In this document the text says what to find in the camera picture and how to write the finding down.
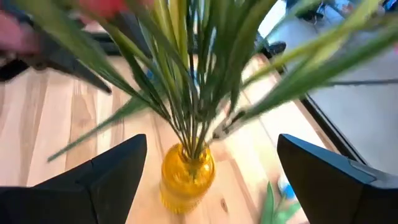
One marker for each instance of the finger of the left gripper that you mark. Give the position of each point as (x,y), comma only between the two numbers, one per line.
(135,31)
(68,67)

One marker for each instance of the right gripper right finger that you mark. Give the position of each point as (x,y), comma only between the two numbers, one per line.
(335,193)

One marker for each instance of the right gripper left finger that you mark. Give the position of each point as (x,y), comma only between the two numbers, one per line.
(93,193)

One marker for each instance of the green and blue flower stem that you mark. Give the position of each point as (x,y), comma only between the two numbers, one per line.
(268,205)

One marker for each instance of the yellow glass vase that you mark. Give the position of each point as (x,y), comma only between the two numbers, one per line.
(186,183)

